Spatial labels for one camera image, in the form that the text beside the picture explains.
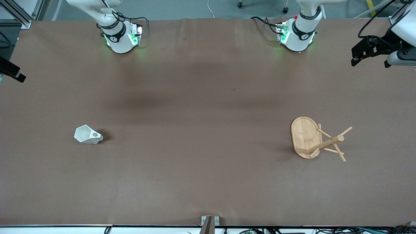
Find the white faceted cup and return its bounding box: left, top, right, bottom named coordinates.
left=74, top=124, right=104, bottom=145

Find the wooden cup rack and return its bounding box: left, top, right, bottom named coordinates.
left=290, top=116, right=353, bottom=162

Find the brown table cover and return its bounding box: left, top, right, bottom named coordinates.
left=0, top=18, right=416, bottom=227

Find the black left arm base cable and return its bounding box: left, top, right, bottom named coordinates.
left=250, top=16, right=284, bottom=35

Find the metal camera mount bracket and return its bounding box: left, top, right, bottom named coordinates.
left=200, top=216, right=220, bottom=234

